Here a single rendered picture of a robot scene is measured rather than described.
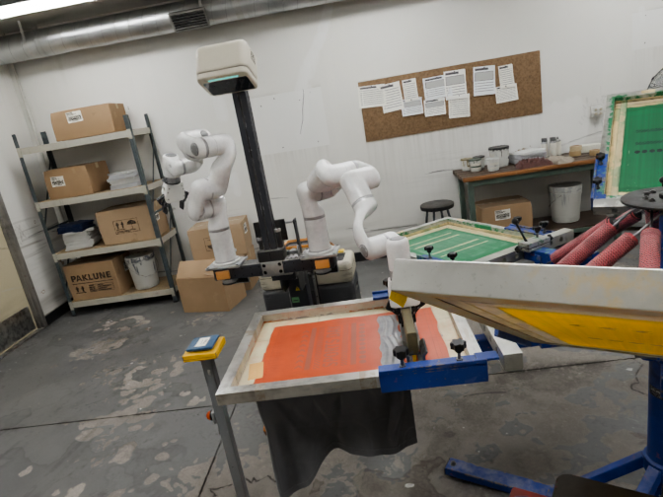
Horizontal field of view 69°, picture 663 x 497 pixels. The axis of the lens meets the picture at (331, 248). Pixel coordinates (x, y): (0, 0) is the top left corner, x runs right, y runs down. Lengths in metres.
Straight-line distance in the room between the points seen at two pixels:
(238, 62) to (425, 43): 3.62
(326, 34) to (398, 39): 0.73
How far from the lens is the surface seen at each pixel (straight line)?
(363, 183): 1.69
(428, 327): 1.74
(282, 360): 1.68
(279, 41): 5.40
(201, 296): 4.98
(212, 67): 1.99
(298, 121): 5.35
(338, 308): 1.93
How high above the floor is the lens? 1.74
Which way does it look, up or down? 16 degrees down
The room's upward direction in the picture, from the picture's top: 10 degrees counter-clockwise
